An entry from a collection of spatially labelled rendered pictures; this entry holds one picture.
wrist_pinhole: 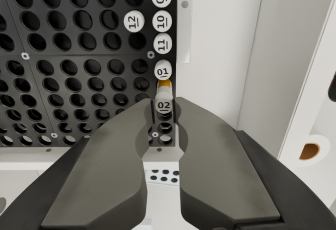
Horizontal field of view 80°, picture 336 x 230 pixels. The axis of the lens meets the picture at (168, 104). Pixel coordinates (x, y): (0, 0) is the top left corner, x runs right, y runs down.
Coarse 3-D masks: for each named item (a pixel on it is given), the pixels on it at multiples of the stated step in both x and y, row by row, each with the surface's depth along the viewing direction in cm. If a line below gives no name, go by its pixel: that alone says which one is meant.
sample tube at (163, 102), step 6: (162, 84) 15; (168, 84) 15; (162, 90) 14; (168, 90) 14; (156, 96) 13; (162, 96) 13; (168, 96) 13; (156, 102) 13; (162, 102) 13; (168, 102) 13; (156, 108) 13; (162, 108) 13; (168, 108) 13
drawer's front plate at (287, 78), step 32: (288, 0) 14; (320, 0) 11; (256, 32) 20; (288, 32) 14; (320, 32) 11; (256, 64) 20; (288, 64) 14; (320, 64) 12; (256, 96) 20; (288, 96) 14; (320, 96) 13; (256, 128) 20; (288, 128) 15; (288, 160) 16
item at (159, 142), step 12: (168, 12) 13; (156, 60) 15; (168, 60) 15; (156, 84) 16; (156, 120) 18; (168, 120) 18; (156, 132) 18; (168, 132) 18; (156, 144) 19; (168, 144) 19
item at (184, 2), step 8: (184, 0) 18; (192, 0) 18; (176, 8) 19; (184, 8) 18; (176, 16) 19; (184, 16) 18; (176, 24) 19; (184, 24) 19; (176, 32) 19; (184, 32) 19; (176, 40) 19; (184, 40) 19; (176, 48) 20; (184, 48) 20; (176, 56) 20; (184, 56) 20
